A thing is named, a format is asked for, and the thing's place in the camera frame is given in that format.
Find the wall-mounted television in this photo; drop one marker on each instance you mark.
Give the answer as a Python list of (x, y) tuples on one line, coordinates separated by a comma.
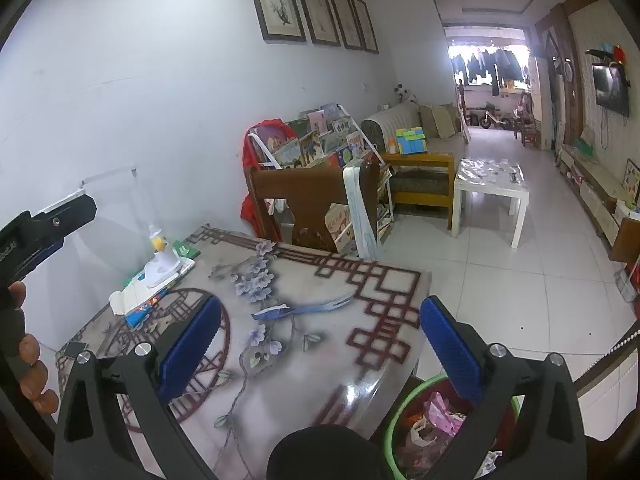
[(610, 87)]

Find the star pattern framed picture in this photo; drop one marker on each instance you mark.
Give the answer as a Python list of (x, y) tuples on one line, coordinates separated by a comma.
[(632, 175)]

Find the red cloth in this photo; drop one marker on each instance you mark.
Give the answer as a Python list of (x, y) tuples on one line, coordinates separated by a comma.
[(249, 155)]

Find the brown wooden chair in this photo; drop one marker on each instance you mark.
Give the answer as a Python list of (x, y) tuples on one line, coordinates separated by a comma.
[(310, 185)]

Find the green booklet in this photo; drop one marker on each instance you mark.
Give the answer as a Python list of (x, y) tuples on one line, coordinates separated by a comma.
[(187, 250)]

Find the black and white plush toy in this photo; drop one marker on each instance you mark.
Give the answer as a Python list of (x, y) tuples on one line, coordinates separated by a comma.
[(404, 94)]

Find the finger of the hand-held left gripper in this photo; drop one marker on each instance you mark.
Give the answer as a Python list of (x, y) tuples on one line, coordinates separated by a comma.
[(40, 256)]

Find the white book rack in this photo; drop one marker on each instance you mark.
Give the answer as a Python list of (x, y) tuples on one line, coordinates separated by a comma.
[(261, 150)]

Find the white desk lamp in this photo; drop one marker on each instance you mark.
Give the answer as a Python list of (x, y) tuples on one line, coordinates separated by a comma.
[(162, 265)]

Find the round wall clock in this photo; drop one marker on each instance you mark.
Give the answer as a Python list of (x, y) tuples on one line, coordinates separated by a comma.
[(569, 70)]

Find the person's left hand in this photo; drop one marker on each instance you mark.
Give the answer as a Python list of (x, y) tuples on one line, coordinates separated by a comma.
[(30, 352)]

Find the colourful block toy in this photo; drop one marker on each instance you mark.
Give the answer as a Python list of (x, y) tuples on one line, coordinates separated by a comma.
[(411, 141)]

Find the brown wooden cabinet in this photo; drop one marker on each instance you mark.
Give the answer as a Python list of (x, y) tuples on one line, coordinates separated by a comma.
[(627, 240)]

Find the colourful booklet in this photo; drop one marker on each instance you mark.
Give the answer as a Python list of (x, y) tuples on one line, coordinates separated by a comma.
[(142, 315)]

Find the small wooden chair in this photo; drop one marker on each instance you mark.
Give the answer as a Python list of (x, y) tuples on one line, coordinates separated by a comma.
[(527, 130)]

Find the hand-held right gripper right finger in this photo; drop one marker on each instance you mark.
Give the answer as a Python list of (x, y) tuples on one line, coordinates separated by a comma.
[(452, 347)]

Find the white hanging cloth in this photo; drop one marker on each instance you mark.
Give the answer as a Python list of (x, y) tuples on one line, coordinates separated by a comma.
[(360, 210)]

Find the green rimmed red bin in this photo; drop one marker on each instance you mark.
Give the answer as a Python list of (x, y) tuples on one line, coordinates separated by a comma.
[(400, 407)]

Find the yellow wooden bench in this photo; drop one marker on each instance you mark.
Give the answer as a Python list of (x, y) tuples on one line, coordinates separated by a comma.
[(425, 160)]

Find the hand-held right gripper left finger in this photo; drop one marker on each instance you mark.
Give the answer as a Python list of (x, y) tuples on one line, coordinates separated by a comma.
[(187, 347)]

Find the grey striped sofa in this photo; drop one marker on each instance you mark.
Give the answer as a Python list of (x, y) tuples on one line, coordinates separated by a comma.
[(385, 120)]

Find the white folded paper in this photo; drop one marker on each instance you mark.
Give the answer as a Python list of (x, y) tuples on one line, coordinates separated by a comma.
[(117, 304)]

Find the white side table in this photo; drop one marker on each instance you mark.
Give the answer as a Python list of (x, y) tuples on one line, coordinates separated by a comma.
[(492, 180)]

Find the framed ink painting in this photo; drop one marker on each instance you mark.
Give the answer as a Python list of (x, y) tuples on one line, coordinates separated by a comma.
[(363, 24), (344, 16), (316, 7), (276, 0)]

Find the red ornament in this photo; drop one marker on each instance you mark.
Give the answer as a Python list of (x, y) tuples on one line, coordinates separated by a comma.
[(619, 54)]

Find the small orange and white bottle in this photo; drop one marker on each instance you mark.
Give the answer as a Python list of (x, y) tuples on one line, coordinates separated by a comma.
[(392, 147)]

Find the balance bike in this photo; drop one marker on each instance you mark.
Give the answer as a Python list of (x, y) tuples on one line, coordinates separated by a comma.
[(490, 117)]

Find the low television cabinet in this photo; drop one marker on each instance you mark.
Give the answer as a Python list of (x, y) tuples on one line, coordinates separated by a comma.
[(595, 195)]

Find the row of hanging clothes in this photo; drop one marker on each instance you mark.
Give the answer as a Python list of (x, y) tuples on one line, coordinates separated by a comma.
[(490, 67)]

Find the beige cushion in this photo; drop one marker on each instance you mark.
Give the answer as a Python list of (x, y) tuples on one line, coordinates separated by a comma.
[(440, 121)]

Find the row of picture books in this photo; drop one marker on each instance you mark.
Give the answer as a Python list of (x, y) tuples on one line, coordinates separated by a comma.
[(320, 140)]

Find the small yellow figure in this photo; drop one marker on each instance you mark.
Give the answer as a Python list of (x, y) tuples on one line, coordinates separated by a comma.
[(158, 244)]

